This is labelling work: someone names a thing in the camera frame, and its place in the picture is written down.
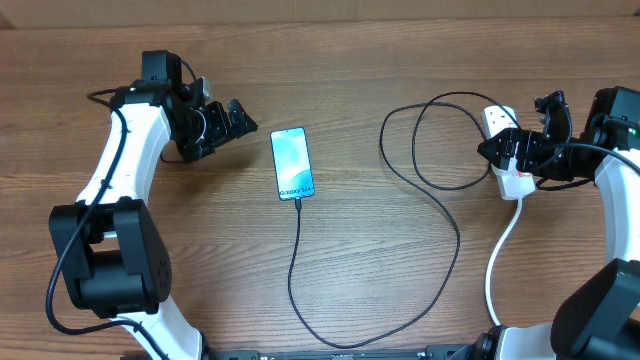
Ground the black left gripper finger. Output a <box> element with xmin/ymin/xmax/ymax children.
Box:
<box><xmin>228</xmin><ymin>99</ymin><xmax>258</xmax><ymax>138</ymax></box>
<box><xmin>212</xmin><ymin>101</ymin><xmax>233</xmax><ymax>143</ymax></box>

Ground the white power strip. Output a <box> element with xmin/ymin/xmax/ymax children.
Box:
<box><xmin>482</xmin><ymin>105</ymin><xmax>536</xmax><ymax>200</ymax></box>

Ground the Samsung Galaxy smartphone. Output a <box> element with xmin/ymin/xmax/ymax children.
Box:
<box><xmin>270</xmin><ymin>127</ymin><xmax>315</xmax><ymax>201</ymax></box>

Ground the black USB charging cable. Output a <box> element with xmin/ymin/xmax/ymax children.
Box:
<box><xmin>286</xmin><ymin>90</ymin><xmax>524</xmax><ymax>350</ymax></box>

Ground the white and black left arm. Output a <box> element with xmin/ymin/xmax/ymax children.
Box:
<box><xmin>45</xmin><ymin>50</ymin><xmax>258</xmax><ymax>359</ymax></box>

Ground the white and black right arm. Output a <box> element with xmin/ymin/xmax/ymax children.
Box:
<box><xmin>453</xmin><ymin>86</ymin><xmax>639</xmax><ymax>360</ymax></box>

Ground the white power strip cord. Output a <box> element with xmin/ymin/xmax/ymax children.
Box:
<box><xmin>483</xmin><ymin>197</ymin><xmax>524</xmax><ymax>327</ymax></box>

